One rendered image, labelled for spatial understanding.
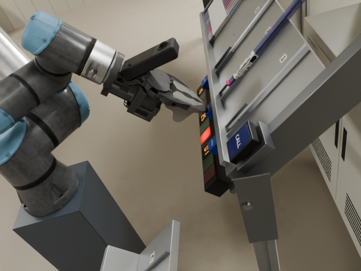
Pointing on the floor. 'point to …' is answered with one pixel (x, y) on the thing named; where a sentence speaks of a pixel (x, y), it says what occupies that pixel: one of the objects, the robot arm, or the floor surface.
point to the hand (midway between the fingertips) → (203, 105)
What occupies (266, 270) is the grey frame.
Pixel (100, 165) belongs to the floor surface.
